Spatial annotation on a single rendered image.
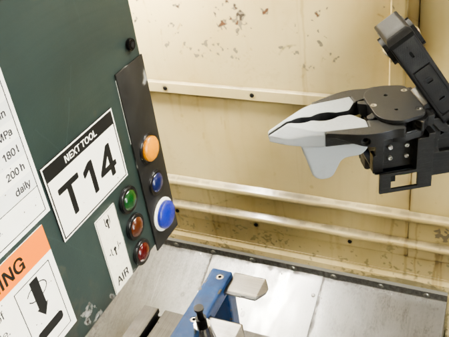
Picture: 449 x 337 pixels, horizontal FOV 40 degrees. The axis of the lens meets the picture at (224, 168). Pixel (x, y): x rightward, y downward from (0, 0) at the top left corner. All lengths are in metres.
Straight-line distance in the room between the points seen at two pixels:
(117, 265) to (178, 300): 1.13
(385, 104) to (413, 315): 1.02
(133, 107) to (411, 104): 0.26
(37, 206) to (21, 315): 0.08
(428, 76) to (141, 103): 0.26
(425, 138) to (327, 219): 0.93
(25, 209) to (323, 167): 0.28
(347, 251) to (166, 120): 0.55
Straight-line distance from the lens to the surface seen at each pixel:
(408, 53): 0.57
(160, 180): 0.61
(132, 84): 0.56
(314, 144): 0.58
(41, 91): 0.47
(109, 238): 0.57
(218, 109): 1.45
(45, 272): 0.50
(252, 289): 1.10
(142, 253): 0.61
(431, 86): 0.60
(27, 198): 0.47
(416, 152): 0.61
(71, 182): 0.51
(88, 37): 0.51
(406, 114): 0.59
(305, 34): 1.28
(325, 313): 1.60
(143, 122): 0.59
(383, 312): 1.59
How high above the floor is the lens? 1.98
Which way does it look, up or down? 33 degrees down
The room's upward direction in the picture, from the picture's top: 8 degrees counter-clockwise
